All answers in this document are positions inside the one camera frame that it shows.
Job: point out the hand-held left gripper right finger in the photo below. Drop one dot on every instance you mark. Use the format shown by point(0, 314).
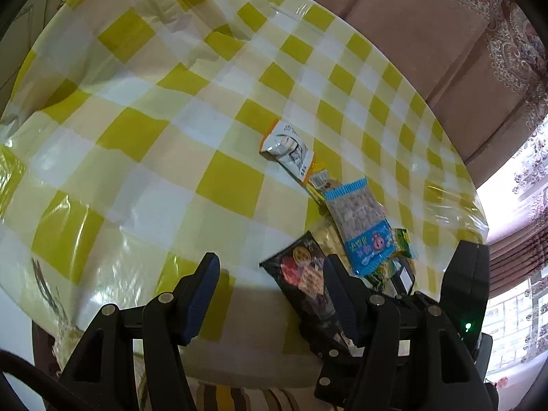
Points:
point(342, 304)

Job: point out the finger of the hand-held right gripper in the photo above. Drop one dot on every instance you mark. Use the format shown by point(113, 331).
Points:
point(403, 280)
point(332, 372)

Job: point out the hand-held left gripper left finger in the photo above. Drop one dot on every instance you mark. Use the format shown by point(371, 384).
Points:
point(201, 308)

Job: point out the black zigzag-edged snack packet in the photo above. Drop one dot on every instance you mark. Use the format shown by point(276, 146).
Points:
point(302, 276)

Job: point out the white orange-edged snack packet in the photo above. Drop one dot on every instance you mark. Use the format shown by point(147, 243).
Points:
point(284, 150)

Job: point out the small green snack packet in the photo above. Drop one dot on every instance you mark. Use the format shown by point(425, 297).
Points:
point(379, 275)

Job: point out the bright window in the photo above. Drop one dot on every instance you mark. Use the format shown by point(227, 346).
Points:
point(513, 317)

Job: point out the blue puffed-ball snack packet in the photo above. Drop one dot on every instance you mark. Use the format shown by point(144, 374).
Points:
point(359, 222)

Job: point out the striped brown towel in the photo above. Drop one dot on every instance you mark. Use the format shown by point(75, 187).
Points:
point(239, 400)

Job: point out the pink plastic object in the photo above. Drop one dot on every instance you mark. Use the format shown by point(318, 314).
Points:
point(501, 382)

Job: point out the yellow snack packet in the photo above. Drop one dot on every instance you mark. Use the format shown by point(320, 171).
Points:
point(321, 180)

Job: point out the yellow checked plastic tablecloth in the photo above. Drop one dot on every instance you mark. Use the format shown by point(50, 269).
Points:
point(128, 137)

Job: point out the ornate lace curtain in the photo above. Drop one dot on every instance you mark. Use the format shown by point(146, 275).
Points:
point(513, 60)

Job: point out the pink curtain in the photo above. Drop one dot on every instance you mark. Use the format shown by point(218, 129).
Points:
point(406, 30)

